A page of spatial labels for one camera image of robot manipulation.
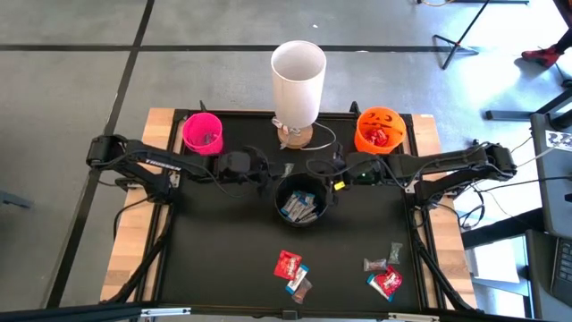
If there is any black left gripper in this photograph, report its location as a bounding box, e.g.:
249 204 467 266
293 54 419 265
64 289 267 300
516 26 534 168
216 147 286 199

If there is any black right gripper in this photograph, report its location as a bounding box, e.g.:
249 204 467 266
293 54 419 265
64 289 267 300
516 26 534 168
308 151 381 205

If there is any black jack-o'-lantern bucket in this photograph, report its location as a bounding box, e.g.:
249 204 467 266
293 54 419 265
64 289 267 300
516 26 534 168
273 172 332 228

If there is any green clear wrapped candy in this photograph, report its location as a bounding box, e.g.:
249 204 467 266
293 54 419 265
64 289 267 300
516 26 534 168
387 241 404 266

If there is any clear wrapper yellow-lettered candy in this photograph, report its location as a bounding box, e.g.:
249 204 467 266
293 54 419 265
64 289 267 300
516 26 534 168
291 277 314 306

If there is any white shade table lamp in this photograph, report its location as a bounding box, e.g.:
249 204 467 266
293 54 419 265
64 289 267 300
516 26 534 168
270 39 328 150

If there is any orange jack-o'-lantern bucket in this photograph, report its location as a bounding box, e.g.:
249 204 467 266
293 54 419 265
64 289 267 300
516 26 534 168
354 106 408 156

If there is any pink plastic bucket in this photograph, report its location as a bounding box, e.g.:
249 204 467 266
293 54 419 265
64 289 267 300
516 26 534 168
181 112 224 157

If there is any black tripod stand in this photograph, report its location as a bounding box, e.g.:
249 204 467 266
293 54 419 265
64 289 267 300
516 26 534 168
431 0 492 72

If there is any black stand base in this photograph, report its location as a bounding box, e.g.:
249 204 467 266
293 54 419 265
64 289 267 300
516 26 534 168
484 87 572 123

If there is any grey desk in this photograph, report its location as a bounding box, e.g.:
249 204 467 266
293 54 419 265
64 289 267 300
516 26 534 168
529 111 572 239

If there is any person's shoe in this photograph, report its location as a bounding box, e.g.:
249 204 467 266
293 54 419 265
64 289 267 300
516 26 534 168
520 44 565 69

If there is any black laptop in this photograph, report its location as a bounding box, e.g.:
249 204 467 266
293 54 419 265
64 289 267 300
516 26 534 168
549 236 572 309

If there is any grey floor object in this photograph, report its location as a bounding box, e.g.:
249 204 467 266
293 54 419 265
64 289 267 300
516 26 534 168
0 190 35 210

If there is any person's leg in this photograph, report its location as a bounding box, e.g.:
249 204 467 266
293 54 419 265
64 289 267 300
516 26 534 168
552 0 572 55

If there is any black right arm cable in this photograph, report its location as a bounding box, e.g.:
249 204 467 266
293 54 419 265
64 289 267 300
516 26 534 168
305 154 492 193

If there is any white lamp cable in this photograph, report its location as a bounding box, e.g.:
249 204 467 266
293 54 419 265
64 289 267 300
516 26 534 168
271 116 338 152

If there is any silver frame bracket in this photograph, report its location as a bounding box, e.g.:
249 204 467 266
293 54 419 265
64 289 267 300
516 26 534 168
139 307 192 318
386 312 442 322

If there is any black floor cable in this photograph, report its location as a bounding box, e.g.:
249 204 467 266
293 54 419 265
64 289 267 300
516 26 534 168
458 176 572 232

